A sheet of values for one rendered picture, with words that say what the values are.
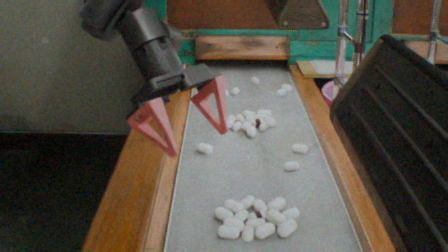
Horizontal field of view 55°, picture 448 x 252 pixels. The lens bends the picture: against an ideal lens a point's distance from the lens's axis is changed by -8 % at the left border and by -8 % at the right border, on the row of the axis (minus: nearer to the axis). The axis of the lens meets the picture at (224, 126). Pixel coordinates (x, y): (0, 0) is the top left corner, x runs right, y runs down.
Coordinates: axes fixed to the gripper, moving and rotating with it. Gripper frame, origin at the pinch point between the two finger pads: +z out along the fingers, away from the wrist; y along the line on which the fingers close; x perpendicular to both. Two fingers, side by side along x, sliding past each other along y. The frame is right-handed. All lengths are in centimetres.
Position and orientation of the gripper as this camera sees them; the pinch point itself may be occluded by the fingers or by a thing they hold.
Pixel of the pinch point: (198, 139)
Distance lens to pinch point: 63.3
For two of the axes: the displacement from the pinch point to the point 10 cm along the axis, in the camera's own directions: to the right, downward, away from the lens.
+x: 5.8, -3.8, -7.3
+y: -6.7, 3.0, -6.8
